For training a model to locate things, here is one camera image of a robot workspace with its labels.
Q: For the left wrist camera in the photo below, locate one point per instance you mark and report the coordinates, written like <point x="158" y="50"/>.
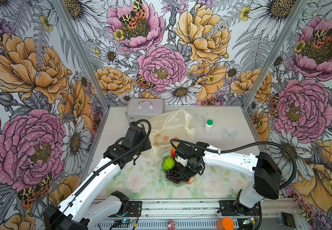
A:
<point x="136" y="135"/>

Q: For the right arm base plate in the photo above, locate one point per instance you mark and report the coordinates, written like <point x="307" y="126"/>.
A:
<point x="233" y="208"/>

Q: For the dark purple grape bunch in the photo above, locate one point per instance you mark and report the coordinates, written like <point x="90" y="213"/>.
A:
<point x="173" y="176"/>

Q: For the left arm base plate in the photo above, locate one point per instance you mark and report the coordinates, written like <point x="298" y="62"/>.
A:
<point x="133" y="209"/>

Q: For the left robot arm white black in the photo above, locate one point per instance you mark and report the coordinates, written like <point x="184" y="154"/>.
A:
<point x="76" y="212"/>

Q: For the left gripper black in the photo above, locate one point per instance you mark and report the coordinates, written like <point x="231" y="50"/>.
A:
<point x="148" y="147"/>

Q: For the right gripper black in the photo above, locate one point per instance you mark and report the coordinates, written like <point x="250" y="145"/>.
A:
<point x="186" y="175"/>

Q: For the light green wavy plate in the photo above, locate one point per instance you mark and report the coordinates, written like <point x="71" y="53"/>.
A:
<point x="163" y="172"/>

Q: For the white bottle green cap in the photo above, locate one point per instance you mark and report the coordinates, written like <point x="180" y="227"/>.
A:
<point x="208" y="126"/>

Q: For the orange red mango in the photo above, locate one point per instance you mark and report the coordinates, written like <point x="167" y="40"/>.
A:
<point x="173" y="152"/>

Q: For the red white small object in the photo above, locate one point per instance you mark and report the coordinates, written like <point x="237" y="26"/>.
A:
<point x="171" y="225"/>

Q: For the red pink apple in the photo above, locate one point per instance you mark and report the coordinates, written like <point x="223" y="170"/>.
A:
<point x="190" y="180"/>

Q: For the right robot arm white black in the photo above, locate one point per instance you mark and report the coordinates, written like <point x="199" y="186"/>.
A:
<point x="261" y="168"/>

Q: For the orange round cap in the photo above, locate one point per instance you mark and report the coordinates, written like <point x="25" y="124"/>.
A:
<point x="225" y="224"/>

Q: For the aluminium frame rail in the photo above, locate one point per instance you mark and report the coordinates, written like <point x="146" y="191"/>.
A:
<point x="203" y="214"/>

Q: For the silver metal case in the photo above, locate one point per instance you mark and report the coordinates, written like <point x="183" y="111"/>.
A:
<point x="144" y="109"/>

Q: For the black phone device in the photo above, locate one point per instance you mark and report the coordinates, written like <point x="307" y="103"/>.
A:
<point x="287" y="219"/>

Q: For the green bumpy fruit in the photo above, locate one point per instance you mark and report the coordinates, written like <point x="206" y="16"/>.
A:
<point x="168" y="163"/>

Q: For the translucent yellow plastic bag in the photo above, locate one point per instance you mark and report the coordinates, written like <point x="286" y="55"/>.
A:
<point x="164" y="127"/>

